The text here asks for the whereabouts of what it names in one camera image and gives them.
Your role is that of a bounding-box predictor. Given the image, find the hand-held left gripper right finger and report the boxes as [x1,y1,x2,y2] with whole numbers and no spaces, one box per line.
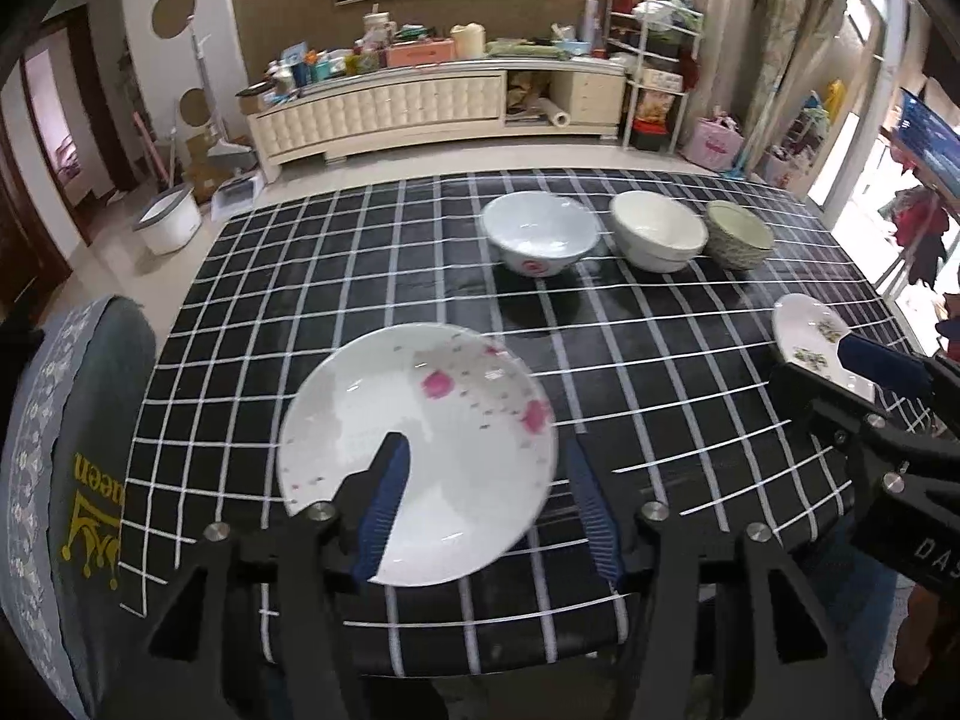
[562,436,878,720]

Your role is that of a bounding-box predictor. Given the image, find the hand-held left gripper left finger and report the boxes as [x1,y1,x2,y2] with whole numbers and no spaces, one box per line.
[112,431,413,720]

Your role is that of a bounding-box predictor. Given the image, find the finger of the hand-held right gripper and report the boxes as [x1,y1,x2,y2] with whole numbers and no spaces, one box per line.
[770,362,897,458]
[838,334,960,421]

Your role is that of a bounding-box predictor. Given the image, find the white plate with green print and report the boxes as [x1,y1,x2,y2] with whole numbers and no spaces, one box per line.
[772,292,877,403]

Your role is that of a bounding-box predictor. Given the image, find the white plate with pink flowers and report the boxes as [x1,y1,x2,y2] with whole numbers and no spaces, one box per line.
[277,322,560,587]

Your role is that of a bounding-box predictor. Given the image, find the grey patterned bowl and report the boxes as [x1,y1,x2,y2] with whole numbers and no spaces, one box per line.
[705,200,775,271]

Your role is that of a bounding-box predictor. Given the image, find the plain white bowl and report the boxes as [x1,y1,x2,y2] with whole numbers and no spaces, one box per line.
[609,190,707,273]

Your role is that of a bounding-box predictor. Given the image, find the white bowl with red print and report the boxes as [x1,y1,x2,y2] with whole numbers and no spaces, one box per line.
[480,192,601,276]

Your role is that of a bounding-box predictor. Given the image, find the red hanging clothes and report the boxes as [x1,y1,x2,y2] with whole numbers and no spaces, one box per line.
[891,187,950,287]

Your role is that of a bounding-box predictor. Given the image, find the black white grid tablecloth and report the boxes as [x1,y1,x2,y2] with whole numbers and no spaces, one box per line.
[116,169,920,680]

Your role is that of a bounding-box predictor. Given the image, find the blue plastic basket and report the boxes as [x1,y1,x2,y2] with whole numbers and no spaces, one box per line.
[896,88,960,200]

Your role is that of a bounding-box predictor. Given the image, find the pink bag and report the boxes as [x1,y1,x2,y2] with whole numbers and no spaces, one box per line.
[686,116,744,170]

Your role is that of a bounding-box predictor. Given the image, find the grey chair cover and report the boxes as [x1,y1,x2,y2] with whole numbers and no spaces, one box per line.
[0,296,158,720]

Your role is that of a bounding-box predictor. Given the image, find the white storage box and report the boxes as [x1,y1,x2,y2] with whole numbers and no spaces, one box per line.
[212,169,268,220]

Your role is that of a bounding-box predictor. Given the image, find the white plastic bucket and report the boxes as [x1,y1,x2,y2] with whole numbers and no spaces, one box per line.
[133,187,203,256]

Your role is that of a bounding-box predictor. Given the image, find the white metal shelf rack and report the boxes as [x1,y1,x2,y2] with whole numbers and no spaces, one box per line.
[606,9,704,152]

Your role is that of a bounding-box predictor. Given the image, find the cream tufted TV cabinet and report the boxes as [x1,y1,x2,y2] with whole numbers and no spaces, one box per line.
[247,60,628,164]

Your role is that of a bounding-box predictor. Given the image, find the white stick vacuum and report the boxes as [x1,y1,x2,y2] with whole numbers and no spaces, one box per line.
[189,22,256,167]

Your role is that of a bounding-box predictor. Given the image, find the pink box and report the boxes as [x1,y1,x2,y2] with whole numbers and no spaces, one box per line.
[385,39,457,69]

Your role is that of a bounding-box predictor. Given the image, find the brown wooden door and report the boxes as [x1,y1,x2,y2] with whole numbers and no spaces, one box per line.
[0,7,137,305]

